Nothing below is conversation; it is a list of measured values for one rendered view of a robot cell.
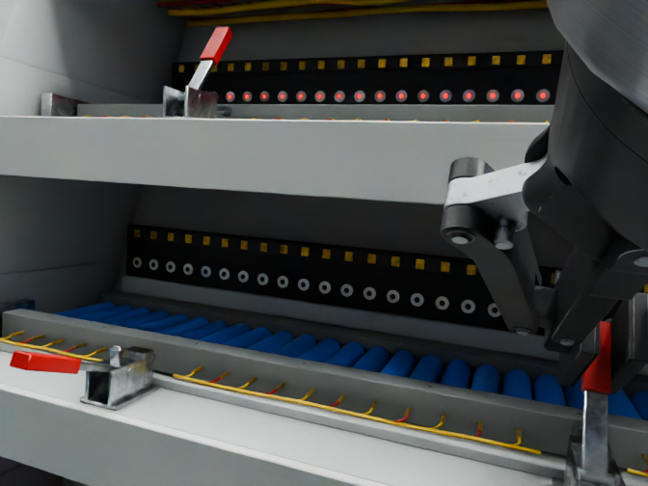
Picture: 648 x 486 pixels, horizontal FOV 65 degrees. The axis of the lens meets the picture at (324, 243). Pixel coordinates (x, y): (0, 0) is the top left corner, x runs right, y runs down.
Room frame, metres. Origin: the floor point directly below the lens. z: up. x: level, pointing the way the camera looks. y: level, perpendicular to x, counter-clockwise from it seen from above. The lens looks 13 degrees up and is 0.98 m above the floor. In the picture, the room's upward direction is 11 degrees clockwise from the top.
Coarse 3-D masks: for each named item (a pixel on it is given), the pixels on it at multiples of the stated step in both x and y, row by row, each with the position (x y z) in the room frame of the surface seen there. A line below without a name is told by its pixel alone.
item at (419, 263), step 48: (144, 240) 0.51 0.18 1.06; (192, 240) 0.49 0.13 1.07; (240, 240) 0.47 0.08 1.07; (288, 240) 0.45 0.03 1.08; (240, 288) 0.48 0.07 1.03; (288, 288) 0.46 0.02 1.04; (336, 288) 0.45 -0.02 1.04; (384, 288) 0.43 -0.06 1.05; (432, 288) 0.41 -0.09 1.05; (480, 288) 0.40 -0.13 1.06
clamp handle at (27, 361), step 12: (12, 360) 0.27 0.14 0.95; (24, 360) 0.26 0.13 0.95; (36, 360) 0.27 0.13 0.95; (48, 360) 0.27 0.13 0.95; (60, 360) 0.28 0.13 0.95; (72, 360) 0.29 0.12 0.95; (120, 360) 0.33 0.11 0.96; (60, 372) 0.28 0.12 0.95; (72, 372) 0.29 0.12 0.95; (108, 372) 0.32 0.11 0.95
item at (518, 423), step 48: (48, 336) 0.41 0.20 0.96; (96, 336) 0.39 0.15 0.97; (144, 336) 0.38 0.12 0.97; (240, 384) 0.36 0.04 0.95; (288, 384) 0.34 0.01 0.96; (336, 384) 0.33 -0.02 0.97; (384, 384) 0.32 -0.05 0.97; (432, 384) 0.32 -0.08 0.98; (432, 432) 0.30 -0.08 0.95; (480, 432) 0.29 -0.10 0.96; (528, 432) 0.30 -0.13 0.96; (624, 432) 0.28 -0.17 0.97
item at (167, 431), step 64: (0, 320) 0.43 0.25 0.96; (320, 320) 0.45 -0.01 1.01; (384, 320) 0.43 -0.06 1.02; (0, 384) 0.35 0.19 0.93; (64, 384) 0.35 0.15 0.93; (0, 448) 0.35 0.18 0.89; (64, 448) 0.33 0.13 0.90; (128, 448) 0.31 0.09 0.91; (192, 448) 0.29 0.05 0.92; (256, 448) 0.29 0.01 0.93; (320, 448) 0.29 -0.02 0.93; (384, 448) 0.29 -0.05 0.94
